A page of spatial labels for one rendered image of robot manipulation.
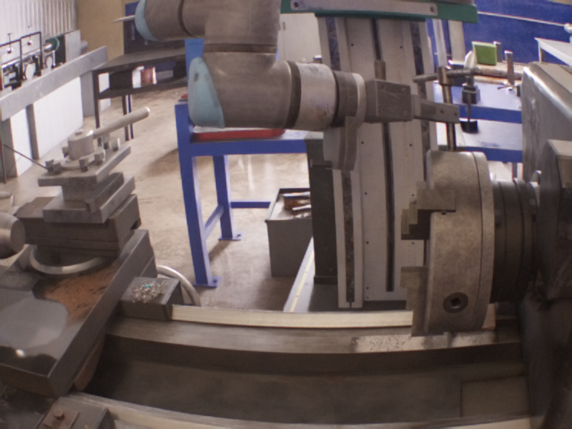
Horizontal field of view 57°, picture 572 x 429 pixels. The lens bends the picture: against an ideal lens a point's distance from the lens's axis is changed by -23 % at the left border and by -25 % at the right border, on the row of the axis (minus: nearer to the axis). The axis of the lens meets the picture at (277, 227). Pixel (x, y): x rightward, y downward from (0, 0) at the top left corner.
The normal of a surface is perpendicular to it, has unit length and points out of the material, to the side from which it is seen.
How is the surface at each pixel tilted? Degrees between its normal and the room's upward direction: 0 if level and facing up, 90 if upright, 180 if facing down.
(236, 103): 97
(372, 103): 79
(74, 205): 0
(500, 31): 90
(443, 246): 67
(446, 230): 58
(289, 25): 90
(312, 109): 102
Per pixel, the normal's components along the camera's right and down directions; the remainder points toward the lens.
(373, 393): 0.18, -0.86
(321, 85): 0.25, -0.11
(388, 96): 0.25, 0.10
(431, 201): -0.18, -0.40
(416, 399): 0.01, -0.78
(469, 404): -0.08, -0.90
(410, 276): -0.20, 0.11
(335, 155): -0.97, 0.00
